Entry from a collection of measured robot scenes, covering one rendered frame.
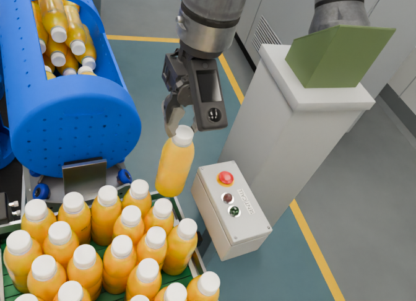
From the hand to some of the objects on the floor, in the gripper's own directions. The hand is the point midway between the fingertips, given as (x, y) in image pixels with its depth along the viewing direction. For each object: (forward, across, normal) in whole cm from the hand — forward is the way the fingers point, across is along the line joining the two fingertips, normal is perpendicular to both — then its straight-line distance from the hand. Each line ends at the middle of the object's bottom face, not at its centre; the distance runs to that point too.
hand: (183, 133), depth 69 cm
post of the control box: (+125, -12, +8) cm, 126 cm away
